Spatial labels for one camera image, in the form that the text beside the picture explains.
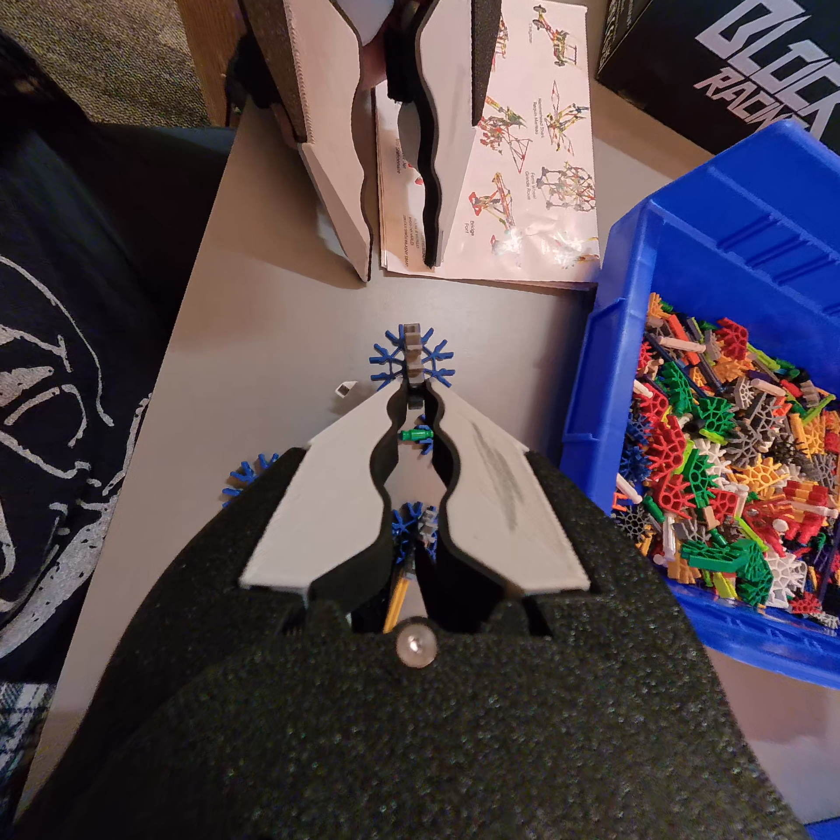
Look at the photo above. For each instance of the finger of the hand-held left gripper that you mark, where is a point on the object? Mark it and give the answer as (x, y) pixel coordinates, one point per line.
(449, 131)
(328, 131)

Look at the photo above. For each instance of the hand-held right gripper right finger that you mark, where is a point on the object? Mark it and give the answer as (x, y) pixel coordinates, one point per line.
(512, 525)

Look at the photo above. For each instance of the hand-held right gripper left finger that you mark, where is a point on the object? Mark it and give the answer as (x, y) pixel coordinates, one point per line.
(321, 518)

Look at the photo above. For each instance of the short green rod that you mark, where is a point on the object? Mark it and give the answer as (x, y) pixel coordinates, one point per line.
(415, 434)

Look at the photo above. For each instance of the blue parts bin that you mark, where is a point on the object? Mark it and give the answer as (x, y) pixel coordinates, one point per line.
(689, 249)

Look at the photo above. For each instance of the person's left hand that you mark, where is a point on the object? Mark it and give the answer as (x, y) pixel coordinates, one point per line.
(373, 65)

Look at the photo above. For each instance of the wooden cabinet panel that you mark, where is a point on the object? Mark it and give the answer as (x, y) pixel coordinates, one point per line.
(210, 59)

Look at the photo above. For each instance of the white instruction booklet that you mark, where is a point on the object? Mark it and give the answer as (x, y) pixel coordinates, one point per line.
(538, 164)

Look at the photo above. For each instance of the long yellow rod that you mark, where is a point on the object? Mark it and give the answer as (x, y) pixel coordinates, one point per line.
(398, 597)

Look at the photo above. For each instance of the small paper scrap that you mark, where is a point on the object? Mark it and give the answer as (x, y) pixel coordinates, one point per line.
(346, 389)

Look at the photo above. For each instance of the pile of colourful construction pieces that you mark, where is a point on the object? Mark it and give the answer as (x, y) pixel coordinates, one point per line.
(735, 472)

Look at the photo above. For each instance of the dark toy car set box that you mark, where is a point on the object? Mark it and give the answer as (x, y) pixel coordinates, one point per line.
(722, 59)

